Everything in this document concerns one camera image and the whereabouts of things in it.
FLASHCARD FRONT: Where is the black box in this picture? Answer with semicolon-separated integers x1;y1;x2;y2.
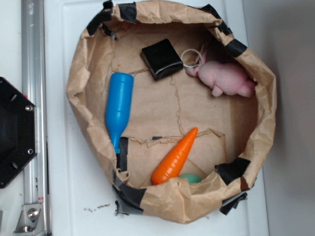
141;39;184;81

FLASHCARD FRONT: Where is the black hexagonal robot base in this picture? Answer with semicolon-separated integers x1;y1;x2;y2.
0;77;37;189

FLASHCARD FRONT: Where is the brown paper bag bin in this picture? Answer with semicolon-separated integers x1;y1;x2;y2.
66;0;277;223

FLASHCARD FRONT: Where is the blue plastic bottle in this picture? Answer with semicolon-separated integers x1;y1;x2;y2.
105;73;134;154

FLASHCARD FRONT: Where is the orange plastic carrot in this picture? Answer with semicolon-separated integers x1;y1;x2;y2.
152;127;198;185

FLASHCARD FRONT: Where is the green ball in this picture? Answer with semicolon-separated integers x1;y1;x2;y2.
179;173;202;184

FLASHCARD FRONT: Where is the pink plush toy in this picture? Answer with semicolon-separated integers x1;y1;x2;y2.
184;51;256;98

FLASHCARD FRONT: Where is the white string loop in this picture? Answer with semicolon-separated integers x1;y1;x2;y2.
181;48;205;69

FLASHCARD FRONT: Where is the aluminium rail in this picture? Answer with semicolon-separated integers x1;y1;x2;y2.
21;0;52;236

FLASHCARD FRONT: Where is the metal corner bracket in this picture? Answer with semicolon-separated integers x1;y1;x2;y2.
13;203;46;236

